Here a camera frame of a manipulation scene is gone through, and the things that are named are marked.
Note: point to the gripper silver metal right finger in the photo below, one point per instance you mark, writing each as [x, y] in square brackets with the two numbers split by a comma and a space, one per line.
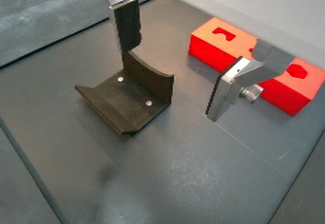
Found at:
[239, 81]

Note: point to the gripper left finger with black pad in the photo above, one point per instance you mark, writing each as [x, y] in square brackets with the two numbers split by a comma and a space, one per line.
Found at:
[125, 15]

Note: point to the red shape board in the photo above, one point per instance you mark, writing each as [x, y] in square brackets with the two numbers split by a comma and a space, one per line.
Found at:
[217, 43]

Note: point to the black curved holder stand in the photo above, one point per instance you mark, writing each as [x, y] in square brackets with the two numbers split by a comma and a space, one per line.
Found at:
[133, 96]

